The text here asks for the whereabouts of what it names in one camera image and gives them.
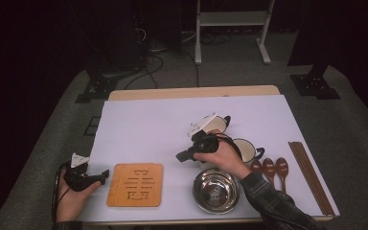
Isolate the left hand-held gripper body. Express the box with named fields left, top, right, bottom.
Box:
left=64, top=152, right=103, bottom=193

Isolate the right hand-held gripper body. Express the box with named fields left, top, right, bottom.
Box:
left=186, top=113, right=220, bottom=154

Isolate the square wooden coaster cutout pattern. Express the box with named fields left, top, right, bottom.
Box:
left=105, top=162, right=164, bottom=208

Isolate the steel bowl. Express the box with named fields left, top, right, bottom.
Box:
left=192, top=168, right=241, bottom=215

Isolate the reddish brown wooden spoon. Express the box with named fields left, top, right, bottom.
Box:
left=275, top=157, right=290, bottom=195
left=262, top=157, right=276, bottom=190
left=249, top=160, right=264, bottom=176

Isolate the bundle of brown chopsticks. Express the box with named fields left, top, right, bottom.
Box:
left=287, top=141, right=336, bottom=217

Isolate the person's left hand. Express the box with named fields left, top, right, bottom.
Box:
left=56, top=169, right=103, bottom=223

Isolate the person's right hand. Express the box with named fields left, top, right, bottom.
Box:
left=193, top=128, right=253, bottom=180

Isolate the white table mat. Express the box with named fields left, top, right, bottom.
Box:
left=76, top=94, right=341, bottom=223

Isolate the black stand base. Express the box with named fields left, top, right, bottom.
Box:
left=75, top=61, right=119, bottom=104
left=288, top=61, right=342, bottom=101

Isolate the white metal stand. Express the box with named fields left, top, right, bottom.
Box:
left=194, top=0, right=276, bottom=66

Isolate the black floor frame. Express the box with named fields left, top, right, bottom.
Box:
left=83, top=116, right=101, bottom=137

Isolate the black floor cable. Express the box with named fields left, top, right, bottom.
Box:
left=181, top=49, right=201, bottom=88
left=124, top=54, right=165, bottom=90

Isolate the tangle of floor cables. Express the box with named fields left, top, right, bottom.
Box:
left=200, top=31, right=234, bottom=46

